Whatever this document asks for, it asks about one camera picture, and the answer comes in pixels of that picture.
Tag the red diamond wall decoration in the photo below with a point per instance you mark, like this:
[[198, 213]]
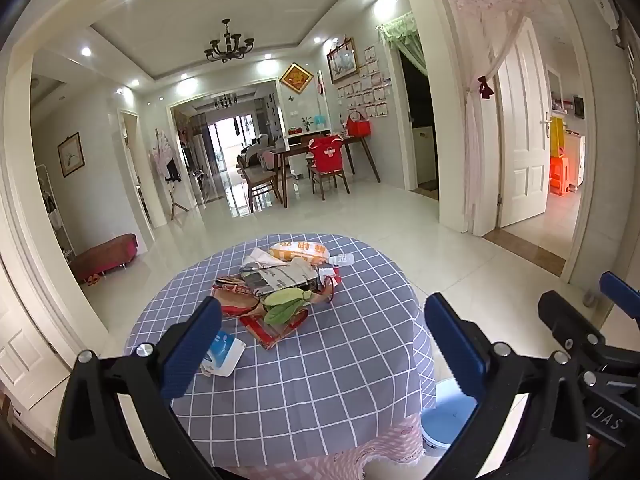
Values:
[[296, 78]]

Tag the white paper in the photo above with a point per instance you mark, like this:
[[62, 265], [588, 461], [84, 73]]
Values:
[[260, 259]]

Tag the white cabinet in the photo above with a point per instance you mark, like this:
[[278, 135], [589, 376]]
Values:
[[576, 160]]

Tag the bare wooden chair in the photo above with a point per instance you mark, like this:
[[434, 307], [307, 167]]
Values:
[[257, 177]]

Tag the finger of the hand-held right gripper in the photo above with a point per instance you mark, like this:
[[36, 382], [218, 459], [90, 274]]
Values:
[[567, 322], [620, 290]]

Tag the white blue packet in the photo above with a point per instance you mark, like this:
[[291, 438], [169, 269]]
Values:
[[225, 355]]

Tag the pair of slippers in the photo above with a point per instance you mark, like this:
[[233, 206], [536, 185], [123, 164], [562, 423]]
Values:
[[92, 279]]

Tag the wooden chair with cover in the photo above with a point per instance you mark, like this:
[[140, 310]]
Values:
[[327, 177]]

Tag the orange plastic stool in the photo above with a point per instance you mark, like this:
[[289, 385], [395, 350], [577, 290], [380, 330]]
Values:
[[559, 175]]

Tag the small black chandelier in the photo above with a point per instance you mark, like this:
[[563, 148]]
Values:
[[225, 102]]

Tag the orange snack bag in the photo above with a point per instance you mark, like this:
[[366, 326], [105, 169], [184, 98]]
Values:
[[300, 251]]

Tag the small framed picture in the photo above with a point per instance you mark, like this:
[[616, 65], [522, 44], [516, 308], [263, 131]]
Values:
[[70, 154]]

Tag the dark red bow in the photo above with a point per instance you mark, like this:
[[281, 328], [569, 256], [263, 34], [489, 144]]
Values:
[[485, 87]]

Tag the white plastic bin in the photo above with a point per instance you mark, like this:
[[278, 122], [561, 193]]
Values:
[[445, 417]]

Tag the pink curtain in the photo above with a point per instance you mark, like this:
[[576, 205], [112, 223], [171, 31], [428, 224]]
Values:
[[475, 160]]

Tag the small grey floor object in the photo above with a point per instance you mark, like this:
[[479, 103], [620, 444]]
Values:
[[590, 298]]

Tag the brown bench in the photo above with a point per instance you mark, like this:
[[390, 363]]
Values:
[[102, 255]]

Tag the wooden dining table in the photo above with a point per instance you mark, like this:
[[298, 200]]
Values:
[[295, 149]]

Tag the clear plastic wrapper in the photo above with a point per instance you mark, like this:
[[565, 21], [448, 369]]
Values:
[[342, 260]]

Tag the group of wall certificates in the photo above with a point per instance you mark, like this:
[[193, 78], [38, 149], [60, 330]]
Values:
[[370, 87]]

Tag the white panel door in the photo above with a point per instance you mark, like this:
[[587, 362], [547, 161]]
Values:
[[522, 135]]

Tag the red bordered wrapper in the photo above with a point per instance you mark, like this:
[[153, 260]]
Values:
[[272, 334]]

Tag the pink white garment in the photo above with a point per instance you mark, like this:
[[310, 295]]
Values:
[[161, 155]]

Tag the grey red printed wrapper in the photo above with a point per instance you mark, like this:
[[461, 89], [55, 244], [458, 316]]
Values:
[[280, 277]]

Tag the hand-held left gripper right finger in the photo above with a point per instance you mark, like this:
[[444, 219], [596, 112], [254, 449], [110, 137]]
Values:
[[452, 347]]

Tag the white appliance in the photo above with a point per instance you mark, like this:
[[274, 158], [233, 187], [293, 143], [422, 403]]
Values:
[[424, 155]]

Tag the yellow plastic object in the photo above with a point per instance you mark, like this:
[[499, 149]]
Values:
[[557, 137]]

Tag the red brown snack wrapper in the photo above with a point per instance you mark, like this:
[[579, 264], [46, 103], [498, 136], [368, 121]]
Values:
[[232, 300]]

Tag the green leaf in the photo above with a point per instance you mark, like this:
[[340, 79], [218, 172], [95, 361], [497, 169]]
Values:
[[282, 313], [282, 296]]

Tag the small red white wrapper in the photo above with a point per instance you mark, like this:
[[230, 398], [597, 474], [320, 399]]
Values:
[[330, 277]]

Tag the grey checked tablecloth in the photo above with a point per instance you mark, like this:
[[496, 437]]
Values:
[[310, 380]]

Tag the large framed painting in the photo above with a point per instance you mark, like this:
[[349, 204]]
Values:
[[343, 61]]

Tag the grey sofa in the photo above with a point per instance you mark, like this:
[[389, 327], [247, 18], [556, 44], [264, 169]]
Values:
[[252, 152]]

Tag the green curtain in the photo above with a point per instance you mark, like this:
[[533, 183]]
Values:
[[412, 45]]

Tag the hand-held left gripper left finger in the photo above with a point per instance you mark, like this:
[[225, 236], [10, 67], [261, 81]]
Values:
[[192, 350]]

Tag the wooden coat rack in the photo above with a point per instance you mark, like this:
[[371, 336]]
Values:
[[176, 205]]

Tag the red chair cover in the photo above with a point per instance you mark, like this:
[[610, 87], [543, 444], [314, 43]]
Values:
[[326, 152]]

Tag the red bag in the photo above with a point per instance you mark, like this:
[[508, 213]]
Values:
[[358, 126]]

